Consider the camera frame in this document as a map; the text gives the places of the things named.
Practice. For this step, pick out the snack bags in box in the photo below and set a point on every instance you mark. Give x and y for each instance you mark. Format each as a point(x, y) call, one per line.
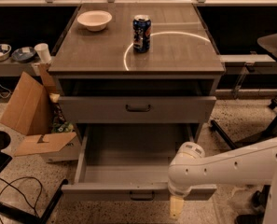
point(59, 122)

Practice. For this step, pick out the grey top drawer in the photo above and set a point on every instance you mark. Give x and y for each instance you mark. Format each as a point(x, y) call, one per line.
point(105, 109)

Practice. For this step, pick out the dark side table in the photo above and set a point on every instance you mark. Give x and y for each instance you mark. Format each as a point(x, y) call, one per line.
point(269, 44)

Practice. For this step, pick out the blue patterned bowl right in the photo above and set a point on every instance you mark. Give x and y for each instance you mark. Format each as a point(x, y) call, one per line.
point(23, 55)

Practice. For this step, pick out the blue soda can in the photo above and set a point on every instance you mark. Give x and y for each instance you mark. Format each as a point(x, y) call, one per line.
point(141, 33)

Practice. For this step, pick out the black stand base left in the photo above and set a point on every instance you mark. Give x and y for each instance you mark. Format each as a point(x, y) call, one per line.
point(26, 218)

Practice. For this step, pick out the grey drawer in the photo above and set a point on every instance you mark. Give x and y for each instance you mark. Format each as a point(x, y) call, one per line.
point(105, 109)
point(126, 162)

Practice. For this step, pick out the grey drawer cabinet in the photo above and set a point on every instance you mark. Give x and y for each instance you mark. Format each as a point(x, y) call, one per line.
point(181, 61)

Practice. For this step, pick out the white bowl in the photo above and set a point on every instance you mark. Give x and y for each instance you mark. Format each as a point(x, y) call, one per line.
point(95, 20)

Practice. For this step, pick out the white paper cup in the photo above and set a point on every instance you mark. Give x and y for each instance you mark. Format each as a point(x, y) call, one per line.
point(43, 52)

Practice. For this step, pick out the dark shoe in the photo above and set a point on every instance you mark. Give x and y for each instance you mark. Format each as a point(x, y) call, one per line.
point(249, 219)

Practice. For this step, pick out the open cardboard box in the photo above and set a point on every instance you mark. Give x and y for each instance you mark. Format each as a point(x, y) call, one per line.
point(29, 112)

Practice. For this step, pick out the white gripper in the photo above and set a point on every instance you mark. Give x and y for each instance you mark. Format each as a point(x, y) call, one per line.
point(177, 191)

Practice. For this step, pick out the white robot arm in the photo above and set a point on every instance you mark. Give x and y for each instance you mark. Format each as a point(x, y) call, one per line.
point(251, 165)

